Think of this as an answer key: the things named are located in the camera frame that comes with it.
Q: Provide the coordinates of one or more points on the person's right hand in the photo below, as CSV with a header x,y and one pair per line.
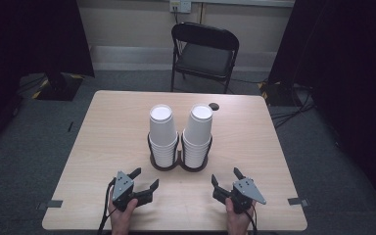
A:
x,y
238,223

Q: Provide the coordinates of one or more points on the black curtain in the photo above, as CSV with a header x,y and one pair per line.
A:
x,y
349,65

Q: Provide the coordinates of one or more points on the black folding chair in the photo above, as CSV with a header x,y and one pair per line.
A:
x,y
205,58

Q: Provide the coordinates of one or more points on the grey tape strip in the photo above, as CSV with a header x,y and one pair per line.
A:
x,y
50,204
297,201

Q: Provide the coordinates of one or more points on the white wall socket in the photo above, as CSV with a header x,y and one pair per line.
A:
x,y
180,5

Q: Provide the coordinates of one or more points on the person's left hand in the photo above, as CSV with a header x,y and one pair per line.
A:
x,y
120,220

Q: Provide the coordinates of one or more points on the dark double cup holder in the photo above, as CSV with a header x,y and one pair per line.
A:
x,y
178,163

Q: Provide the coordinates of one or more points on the stack of white cups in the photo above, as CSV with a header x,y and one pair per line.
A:
x,y
162,130
198,130

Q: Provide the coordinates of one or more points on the black round table cap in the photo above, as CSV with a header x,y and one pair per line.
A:
x,y
213,106

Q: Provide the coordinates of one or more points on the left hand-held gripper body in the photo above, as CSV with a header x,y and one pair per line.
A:
x,y
123,187

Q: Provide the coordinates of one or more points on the black stand base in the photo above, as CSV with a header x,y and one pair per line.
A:
x,y
60,88
275,94

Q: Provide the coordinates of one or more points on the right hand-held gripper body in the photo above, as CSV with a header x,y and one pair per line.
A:
x,y
245,192

